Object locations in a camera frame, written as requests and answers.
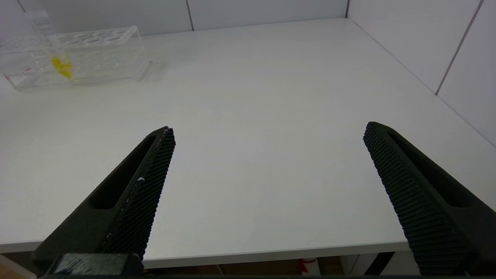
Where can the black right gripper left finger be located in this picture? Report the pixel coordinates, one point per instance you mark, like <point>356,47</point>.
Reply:
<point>128,209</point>

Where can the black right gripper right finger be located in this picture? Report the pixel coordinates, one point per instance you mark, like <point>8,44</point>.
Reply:
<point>422,201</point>

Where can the clear acrylic test tube rack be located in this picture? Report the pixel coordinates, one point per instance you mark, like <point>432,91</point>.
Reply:
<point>100,58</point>

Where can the test tube with yellow pigment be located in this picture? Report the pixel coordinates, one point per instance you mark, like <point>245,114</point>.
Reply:
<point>62,66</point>

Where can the black table leg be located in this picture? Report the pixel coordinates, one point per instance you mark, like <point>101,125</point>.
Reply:
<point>378,265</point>

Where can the small red white object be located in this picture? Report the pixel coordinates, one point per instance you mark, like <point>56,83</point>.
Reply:
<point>309,266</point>

